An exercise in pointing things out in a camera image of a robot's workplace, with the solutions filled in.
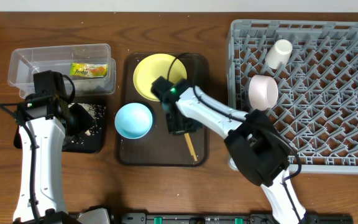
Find wooden chopstick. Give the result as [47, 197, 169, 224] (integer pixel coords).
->
[183, 133, 196, 160]
[186, 133, 198, 162]

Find rice food scraps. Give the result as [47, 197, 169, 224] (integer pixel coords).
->
[63, 102, 107, 147]

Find light blue bowl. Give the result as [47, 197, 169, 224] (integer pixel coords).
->
[114, 103, 153, 139]

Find green snack wrapper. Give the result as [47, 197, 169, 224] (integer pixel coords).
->
[70, 63, 108, 78]

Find pink white bowl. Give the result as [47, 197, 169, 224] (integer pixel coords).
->
[248, 75, 278, 111]

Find small white cup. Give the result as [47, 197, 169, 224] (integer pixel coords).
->
[265, 39, 293, 70]

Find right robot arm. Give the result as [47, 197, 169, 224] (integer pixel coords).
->
[151, 77, 306, 223]

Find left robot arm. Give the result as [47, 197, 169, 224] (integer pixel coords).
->
[13, 95, 111, 223]

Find black rectangular waste tray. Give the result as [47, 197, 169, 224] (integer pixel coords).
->
[14, 95, 107, 155]

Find clear plastic waste bin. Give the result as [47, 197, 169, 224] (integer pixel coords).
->
[7, 44, 116, 98]

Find grey plastic dishwasher rack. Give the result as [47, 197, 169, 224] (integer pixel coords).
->
[226, 19, 358, 174]

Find dark brown serving tray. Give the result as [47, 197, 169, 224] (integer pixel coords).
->
[116, 53, 209, 167]

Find yellow round plate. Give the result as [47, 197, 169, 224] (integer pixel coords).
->
[133, 54, 188, 101]

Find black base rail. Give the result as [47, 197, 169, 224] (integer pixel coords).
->
[73, 205, 354, 224]

